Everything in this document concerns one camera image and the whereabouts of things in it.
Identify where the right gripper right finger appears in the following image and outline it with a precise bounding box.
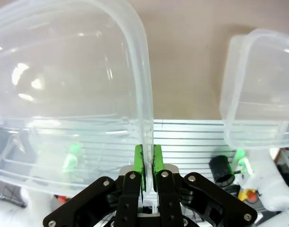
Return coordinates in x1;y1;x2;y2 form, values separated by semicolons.
152;144;258;227

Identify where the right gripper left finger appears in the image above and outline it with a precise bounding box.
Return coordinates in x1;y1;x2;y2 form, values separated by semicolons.
42;144;147;227

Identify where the clear plastic storage container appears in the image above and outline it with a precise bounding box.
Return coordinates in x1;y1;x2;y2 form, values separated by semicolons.
219;28;289;149
0;0;155;198

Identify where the black cylindrical cap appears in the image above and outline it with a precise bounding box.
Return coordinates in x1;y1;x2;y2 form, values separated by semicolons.
209;155;235;189

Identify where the grey box red button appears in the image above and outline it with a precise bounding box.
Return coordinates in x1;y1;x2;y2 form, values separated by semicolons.
51;194;70;209

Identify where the yellow red emergency stop button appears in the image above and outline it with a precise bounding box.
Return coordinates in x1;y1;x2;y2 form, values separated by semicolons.
237;188;259;204

